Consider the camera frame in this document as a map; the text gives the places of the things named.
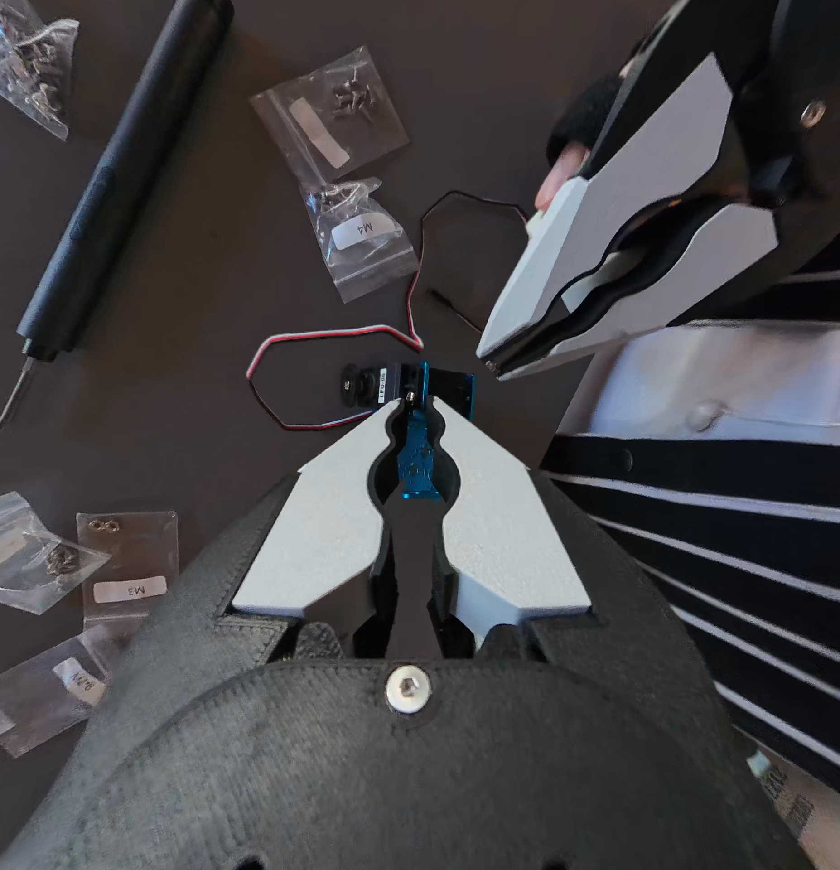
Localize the clear zip bag of screws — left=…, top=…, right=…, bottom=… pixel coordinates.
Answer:
left=249, top=46, right=411, bottom=183
left=0, top=491, right=111, bottom=616
left=0, top=622, right=132, bottom=759
left=0, top=0, right=80, bottom=141
left=301, top=178, right=420, bottom=304

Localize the red white black servo cable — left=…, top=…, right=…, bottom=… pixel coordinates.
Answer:
left=246, top=190, right=533, bottom=430

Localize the blue bracket servo motor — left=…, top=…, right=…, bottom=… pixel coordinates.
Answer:
left=396, top=362, right=477, bottom=505

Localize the black servo motor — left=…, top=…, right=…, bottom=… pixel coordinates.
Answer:
left=340, top=363, right=424, bottom=414

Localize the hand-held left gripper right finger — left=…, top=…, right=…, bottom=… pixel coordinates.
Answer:
left=429, top=396, right=592, bottom=659

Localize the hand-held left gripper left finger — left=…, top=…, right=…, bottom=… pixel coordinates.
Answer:
left=232, top=400, right=402, bottom=659

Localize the person's striped black cardigan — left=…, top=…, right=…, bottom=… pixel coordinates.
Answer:
left=539, top=227, right=840, bottom=803

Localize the dark desk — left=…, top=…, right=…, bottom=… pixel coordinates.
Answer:
left=0, top=0, right=676, bottom=870

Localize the black electric screwdriver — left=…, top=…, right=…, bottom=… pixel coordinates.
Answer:
left=0, top=0, right=235, bottom=429

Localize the clear zip bag of washers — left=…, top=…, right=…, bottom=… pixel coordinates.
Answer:
left=77, top=511, right=179, bottom=640

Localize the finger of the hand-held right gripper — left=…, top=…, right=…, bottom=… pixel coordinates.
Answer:
left=491, top=203, right=781, bottom=382
left=475, top=52, right=736, bottom=364

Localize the person's right hand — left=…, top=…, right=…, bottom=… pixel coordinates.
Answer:
left=534, top=139, right=591, bottom=213

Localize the person's white shirt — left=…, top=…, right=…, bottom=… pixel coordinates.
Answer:
left=583, top=319, right=840, bottom=443

